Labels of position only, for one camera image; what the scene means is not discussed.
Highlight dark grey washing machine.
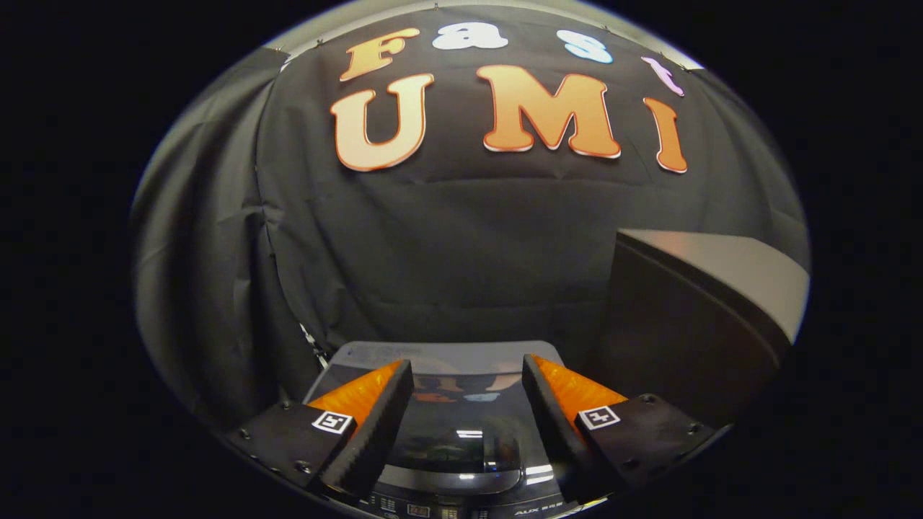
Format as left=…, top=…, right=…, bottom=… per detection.
left=301, top=340, right=603, bottom=519

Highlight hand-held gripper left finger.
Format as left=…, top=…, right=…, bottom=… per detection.
left=224, top=359, right=415, bottom=504

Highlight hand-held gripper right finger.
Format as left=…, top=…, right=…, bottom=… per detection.
left=521, top=353, right=718, bottom=505

